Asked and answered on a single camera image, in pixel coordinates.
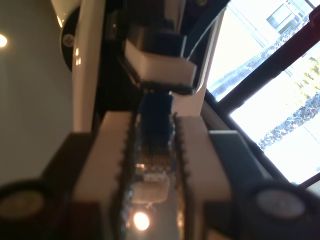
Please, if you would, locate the dark window frame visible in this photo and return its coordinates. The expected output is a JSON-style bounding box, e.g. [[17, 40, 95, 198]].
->
[[202, 0, 320, 191]]

